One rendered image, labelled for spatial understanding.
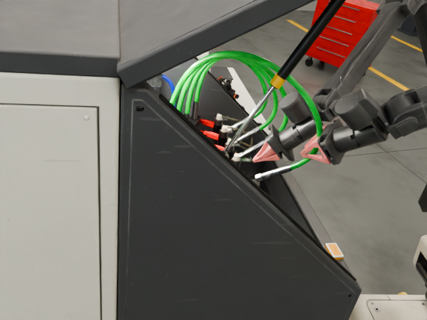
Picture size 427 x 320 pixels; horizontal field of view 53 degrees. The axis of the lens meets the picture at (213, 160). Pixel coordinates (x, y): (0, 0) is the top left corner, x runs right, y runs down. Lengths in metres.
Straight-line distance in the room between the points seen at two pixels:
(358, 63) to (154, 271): 0.74
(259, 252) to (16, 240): 0.46
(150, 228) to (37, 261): 0.22
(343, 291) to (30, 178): 0.74
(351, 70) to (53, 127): 0.79
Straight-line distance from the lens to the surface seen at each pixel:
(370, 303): 2.10
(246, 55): 0.97
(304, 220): 1.29
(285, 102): 1.10
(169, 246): 0.85
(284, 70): 0.72
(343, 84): 1.17
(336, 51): 5.41
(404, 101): 0.96
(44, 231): 0.82
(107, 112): 0.68
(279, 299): 1.05
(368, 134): 0.96
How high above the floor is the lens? 1.71
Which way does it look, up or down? 32 degrees down
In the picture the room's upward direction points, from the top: 9 degrees clockwise
